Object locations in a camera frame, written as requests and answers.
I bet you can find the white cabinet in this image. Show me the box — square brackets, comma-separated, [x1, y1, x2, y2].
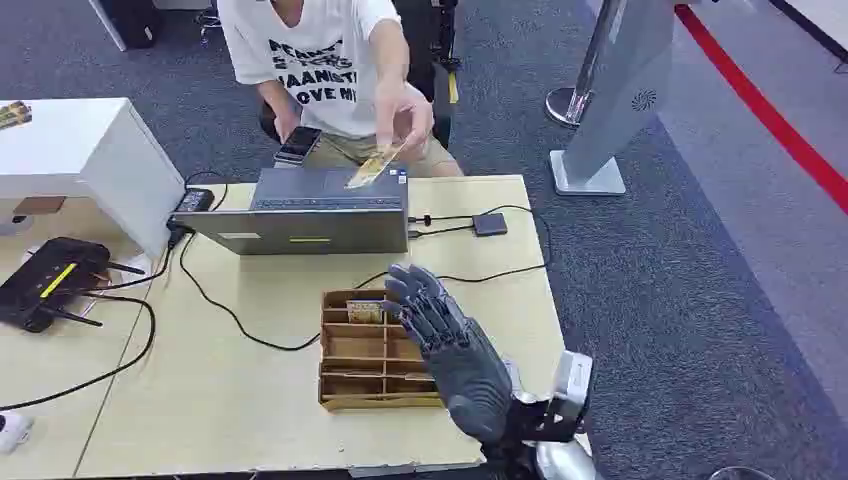
[0, 97, 187, 260]

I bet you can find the person's left hand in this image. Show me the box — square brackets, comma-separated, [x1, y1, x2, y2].
[373, 79, 436, 159]

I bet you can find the dark square usb hub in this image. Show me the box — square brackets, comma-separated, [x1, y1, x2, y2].
[471, 212, 509, 238]

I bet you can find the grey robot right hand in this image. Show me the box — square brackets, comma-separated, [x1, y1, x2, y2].
[382, 263, 515, 445]

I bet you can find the chrome stanchion post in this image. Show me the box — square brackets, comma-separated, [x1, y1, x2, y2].
[544, 0, 628, 130]

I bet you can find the long black cable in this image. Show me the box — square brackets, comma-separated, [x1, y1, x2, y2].
[177, 203, 553, 353]

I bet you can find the black power adapter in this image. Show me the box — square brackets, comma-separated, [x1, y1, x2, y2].
[172, 188, 216, 215]

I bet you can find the person in white shirt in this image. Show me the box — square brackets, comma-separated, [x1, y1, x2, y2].
[216, 0, 465, 179]

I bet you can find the wooden divided card box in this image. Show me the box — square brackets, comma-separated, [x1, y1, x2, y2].
[317, 288, 446, 413]

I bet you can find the person's right hand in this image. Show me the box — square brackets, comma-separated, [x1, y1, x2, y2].
[272, 105, 306, 144]

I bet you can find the printed packet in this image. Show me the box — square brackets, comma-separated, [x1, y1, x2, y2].
[0, 100, 33, 131]

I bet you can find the black smartphone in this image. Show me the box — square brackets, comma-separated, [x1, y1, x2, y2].
[273, 125, 324, 168]

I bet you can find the black bag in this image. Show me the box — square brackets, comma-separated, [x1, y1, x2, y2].
[99, 0, 164, 51]

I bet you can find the brown wooden piece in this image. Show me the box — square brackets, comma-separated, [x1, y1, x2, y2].
[12, 195, 68, 217]

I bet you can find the black router with antennas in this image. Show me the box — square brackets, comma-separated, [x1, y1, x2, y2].
[0, 236, 147, 335]

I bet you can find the black adapter cable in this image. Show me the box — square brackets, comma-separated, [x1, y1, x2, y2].
[183, 170, 231, 213]

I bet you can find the grey laptop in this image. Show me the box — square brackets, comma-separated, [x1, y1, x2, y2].
[173, 166, 411, 257]

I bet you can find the grey kiosk stand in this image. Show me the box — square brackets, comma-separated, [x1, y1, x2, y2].
[549, 0, 678, 198]

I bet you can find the black router cable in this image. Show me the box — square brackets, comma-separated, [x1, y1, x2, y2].
[0, 291, 158, 413]

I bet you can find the white power strip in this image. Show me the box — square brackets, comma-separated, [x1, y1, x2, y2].
[0, 410, 35, 456]

